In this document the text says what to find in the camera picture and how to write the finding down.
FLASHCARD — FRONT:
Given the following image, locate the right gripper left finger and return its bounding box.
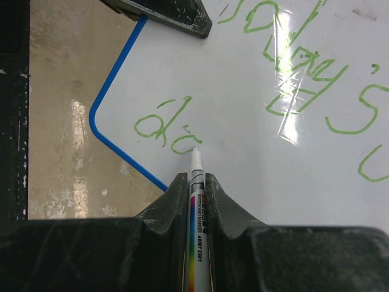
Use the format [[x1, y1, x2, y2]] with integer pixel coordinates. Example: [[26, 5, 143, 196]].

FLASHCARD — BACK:
[[1, 173, 188, 291]]

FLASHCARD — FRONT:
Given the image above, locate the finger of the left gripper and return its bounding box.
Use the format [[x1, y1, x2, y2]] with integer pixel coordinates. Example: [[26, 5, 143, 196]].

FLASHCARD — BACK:
[[102, 0, 212, 39]]

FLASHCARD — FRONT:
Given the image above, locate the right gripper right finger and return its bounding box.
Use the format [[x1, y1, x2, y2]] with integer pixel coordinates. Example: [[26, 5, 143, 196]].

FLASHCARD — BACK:
[[205, 173, 388, 291]]

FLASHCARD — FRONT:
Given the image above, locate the white whiteboard marker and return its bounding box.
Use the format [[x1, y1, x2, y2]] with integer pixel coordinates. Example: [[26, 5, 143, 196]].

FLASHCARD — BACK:
[[183, 147, 212, 291]]

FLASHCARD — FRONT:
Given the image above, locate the blue framed whiteboard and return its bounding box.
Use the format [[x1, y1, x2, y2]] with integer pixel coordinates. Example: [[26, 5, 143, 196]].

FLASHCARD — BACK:
[[89, 1, 388, 230]]

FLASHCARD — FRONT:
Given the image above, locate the black base frame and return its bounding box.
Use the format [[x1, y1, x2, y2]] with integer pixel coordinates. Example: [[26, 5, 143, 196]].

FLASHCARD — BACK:
[[1, 1, 30, 224]]

